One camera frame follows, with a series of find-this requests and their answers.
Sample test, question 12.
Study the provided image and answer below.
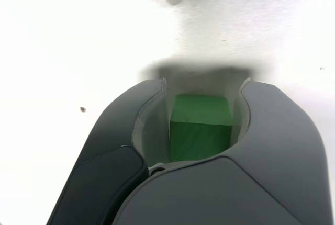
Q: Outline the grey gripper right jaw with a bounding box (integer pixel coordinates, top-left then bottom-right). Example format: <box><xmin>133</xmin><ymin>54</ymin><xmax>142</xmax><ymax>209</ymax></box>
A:
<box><xmin>112</xmin><ymin>77</ymin><xmax>328</xmax><ymax>225</ymax></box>

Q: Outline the green cube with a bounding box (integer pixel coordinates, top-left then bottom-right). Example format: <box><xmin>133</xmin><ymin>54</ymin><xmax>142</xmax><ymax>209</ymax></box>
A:
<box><xmin>169</xmin><ymin>93</ymin><xmax>234</xmax><ymax>162</ymax></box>

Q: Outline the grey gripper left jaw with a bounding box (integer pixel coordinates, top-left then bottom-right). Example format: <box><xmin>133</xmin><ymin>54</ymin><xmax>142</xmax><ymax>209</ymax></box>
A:
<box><xmin>46</xmin><ymin>77</ymin><xmax>170</xmax><ymax>225</ymax></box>

